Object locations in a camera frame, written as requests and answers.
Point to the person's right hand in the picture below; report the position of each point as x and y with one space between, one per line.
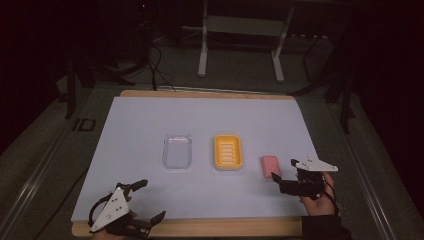
316 206

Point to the black tripod stand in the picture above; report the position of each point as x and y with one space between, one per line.
70 90
346 103

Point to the white metal stand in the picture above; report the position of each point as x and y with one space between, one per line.
202 50

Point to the pink soap bar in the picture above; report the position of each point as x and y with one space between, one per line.
270 166

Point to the wooden table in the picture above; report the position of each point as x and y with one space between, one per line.
216 227

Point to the white table mat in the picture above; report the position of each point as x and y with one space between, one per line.
200 196

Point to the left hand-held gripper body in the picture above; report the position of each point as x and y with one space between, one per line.
115 206

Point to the person's left hand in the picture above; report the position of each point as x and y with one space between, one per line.
101 236

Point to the clear plastic tray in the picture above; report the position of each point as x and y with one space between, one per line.
177 152

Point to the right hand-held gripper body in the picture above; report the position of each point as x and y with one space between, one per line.
313 165

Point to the yellow soap dish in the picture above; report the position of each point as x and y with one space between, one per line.
228 152

